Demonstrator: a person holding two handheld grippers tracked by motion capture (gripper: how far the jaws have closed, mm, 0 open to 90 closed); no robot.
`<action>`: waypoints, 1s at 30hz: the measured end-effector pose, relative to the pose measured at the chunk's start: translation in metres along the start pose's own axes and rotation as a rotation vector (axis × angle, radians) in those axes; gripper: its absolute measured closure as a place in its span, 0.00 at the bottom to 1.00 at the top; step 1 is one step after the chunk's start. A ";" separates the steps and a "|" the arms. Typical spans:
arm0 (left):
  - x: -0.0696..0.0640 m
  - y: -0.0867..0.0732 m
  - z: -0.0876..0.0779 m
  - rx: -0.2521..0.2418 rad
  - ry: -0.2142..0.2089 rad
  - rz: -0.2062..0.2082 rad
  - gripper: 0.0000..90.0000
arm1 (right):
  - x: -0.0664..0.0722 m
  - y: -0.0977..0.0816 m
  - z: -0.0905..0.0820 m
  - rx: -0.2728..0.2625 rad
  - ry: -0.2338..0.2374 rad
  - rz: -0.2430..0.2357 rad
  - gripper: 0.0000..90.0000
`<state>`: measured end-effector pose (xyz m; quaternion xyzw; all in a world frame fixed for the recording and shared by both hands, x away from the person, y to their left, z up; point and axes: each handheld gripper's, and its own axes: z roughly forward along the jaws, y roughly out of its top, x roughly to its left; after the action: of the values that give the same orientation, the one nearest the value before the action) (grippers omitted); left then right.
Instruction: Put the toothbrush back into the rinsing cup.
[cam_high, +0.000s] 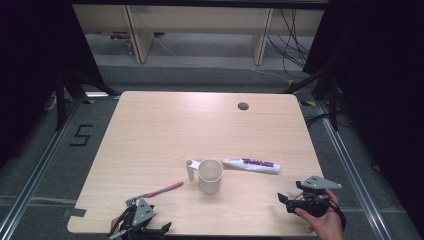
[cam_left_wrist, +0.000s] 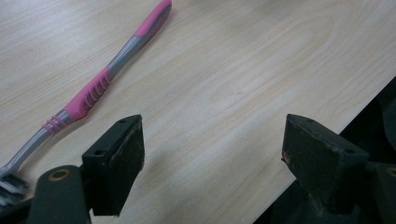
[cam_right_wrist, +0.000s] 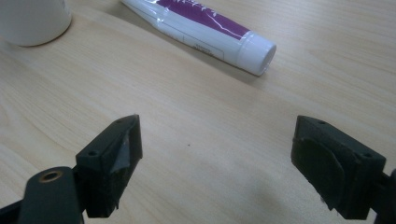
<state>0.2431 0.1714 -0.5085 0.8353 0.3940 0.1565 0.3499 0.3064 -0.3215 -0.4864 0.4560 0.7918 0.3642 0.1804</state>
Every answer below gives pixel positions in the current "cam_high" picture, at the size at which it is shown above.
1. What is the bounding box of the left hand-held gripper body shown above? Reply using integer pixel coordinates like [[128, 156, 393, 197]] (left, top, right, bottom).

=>
[[118, 198, 158, 240]]

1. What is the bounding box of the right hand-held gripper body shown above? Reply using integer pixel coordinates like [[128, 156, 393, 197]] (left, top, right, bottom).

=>
[[285, 175, 343, 218]]

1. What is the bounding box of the pink toothbrush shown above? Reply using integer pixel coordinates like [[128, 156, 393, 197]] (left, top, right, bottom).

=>
[[124, 181, 185, 206]]

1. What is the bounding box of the white purple toothpaste tube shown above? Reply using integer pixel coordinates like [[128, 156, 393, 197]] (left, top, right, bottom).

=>
[[222, 157, 282, 176]]

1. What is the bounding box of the white cup with handle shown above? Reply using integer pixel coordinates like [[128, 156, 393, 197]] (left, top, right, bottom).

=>
[[185, 158, 224, 196]]

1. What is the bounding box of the person's left hand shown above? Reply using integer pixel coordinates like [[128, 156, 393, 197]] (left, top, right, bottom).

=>
[[110, 216, 123, 236]]

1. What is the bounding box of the person's right hand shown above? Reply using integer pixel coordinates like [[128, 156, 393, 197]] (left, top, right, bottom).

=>
[[294, 188, 346, 240]]

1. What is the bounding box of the grey tape strip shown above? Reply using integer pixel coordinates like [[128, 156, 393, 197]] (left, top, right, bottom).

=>
[[62, 207, 88, 219]]

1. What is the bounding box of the black metal stand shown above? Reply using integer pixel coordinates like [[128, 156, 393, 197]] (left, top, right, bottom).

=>
[[279, 65, 342, 132], [53, 65, 120, 132]]

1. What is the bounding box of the black curtain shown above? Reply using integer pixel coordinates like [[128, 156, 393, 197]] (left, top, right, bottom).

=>
[[0, 0, 108, 168], [302, 0, 424, 231]]

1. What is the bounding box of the small colourful clutter under shelf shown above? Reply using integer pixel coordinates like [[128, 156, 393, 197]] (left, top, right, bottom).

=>
[[107, 31, 135, 56]]

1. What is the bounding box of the light wooden shelf unit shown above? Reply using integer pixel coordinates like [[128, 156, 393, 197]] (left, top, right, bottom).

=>
[[72, 3, 326, 66]]

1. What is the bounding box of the left hand-held gripper black cable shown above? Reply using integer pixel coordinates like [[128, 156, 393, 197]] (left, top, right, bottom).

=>
[[107, 204, 138, 240]]

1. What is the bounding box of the hand-held gripper black cable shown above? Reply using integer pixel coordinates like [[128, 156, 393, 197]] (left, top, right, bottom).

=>
[[107, 204, 138, 240], [329, 198, 348, 232]]

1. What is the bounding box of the right hand-held gripper black cable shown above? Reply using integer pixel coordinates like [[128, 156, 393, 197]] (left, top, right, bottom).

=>
[[329, 198, 348, 232]]

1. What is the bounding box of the aluminium floor rail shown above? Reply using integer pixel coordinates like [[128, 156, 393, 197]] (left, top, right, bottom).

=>
[[0, 98, 83, 240], [314, 99, 394, 240]]

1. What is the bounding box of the bundle of black cables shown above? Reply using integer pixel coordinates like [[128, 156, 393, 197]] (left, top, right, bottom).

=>
[[266, 8, 312, 80]]

